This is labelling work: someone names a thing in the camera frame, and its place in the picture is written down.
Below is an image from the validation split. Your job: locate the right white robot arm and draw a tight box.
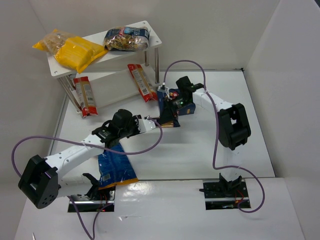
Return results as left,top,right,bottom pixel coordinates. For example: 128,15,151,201
156,76,251,189

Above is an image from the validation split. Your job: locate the red spaghetti pack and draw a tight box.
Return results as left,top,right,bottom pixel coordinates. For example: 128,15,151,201
127,64,158,103
73,76,98,118

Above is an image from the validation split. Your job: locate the blue Barilla rigatoni box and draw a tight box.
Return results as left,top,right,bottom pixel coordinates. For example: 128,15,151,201
156,88,196,116

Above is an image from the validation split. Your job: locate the purple cable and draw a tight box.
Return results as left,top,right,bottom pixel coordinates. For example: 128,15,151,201
162,59,266,213
11,117,164,240

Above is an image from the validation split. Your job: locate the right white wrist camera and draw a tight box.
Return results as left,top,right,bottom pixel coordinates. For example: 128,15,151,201
156,85,170,101

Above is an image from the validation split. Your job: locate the dark fusilli pasta bag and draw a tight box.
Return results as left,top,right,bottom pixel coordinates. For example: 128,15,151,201
103,26,150,52

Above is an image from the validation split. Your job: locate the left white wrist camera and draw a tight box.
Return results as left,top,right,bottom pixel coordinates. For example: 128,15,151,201
138,118,156,134

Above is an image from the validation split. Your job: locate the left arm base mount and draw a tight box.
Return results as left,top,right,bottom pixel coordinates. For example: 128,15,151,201
70,173,116,213

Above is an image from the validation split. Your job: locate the red spaghetti pack right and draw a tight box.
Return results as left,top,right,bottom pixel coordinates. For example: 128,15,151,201
127,64,158,103

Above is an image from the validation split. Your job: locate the clear yellow macaroni bag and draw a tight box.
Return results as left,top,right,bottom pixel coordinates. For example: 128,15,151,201
32,29,76,55

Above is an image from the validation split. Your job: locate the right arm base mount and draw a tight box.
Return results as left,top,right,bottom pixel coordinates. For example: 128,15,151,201
199,174,251,210

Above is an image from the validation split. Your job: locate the white two-tier shelf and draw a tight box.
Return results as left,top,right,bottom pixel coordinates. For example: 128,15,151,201
47,20,162,114

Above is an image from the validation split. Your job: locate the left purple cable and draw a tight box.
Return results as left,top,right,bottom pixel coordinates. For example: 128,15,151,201
11,117,164,240

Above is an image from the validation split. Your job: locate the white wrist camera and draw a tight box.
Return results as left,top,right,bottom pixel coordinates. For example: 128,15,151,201
156,85,170,101
138,118,156,134

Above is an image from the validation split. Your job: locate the dark La Sicilia spaghetti pack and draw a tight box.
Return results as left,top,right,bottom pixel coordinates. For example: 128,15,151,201
160,112,181,128

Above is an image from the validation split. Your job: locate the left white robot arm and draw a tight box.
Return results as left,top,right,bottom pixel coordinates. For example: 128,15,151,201
18,109,149,209

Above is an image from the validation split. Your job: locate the blue orange pasta bag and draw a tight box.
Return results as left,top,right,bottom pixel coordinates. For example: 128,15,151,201
98,151,139,190

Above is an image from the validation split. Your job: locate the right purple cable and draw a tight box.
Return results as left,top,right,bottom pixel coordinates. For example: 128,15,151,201
162,59,266,213

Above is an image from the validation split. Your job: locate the yellow pasta bag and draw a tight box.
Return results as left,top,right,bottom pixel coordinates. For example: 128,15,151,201
54,36,108,74

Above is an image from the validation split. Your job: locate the red spaghetti pack left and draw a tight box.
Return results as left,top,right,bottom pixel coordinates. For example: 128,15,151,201
73,76,98,118

